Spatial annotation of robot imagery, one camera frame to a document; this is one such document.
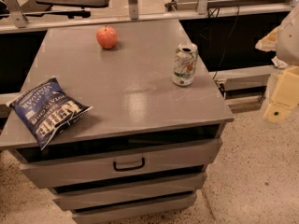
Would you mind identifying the grey drawer cabinet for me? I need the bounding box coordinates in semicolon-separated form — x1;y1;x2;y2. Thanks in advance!
0;19;235;224

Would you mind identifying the black office chair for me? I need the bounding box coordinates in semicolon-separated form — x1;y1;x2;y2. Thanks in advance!
21;0;110;19

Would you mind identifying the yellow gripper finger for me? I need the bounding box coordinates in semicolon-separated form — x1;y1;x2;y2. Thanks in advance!
263;66;299;123

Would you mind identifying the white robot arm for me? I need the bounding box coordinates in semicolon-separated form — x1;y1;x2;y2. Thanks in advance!
255;4;299;123

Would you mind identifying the blue kettle chips bag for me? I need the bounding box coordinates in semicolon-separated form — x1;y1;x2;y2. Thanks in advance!
7;77;92;150

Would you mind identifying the middle grey drawer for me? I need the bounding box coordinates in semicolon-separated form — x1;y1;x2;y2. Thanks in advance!
53;172;206;210

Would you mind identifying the grey drawer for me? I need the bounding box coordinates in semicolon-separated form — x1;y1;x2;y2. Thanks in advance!
72;191;196;224
21;138;222;189
53;172;206;210

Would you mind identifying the bottom grey drawer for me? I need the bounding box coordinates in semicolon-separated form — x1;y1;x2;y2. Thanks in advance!
72;191;196;224

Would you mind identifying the top grey drawer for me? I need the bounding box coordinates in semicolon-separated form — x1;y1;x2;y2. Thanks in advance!
21;138;222;189

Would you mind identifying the black hanging cable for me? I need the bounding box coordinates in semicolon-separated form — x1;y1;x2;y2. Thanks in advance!
206;6;241;79

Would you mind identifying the red apple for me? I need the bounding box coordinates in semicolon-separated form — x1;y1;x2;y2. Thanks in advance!
96;25;118;49

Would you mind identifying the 7up soda can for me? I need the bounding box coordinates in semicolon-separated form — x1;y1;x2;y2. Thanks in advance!
172;43;198;87

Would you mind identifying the black drawer handle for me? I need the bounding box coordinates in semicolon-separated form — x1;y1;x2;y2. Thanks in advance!
113;158;146;172

